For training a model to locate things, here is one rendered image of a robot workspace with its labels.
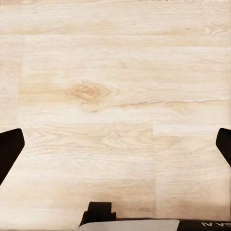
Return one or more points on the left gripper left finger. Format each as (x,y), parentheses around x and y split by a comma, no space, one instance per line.
(11,144)

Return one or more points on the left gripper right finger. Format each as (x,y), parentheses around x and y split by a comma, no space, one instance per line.
(223,143)

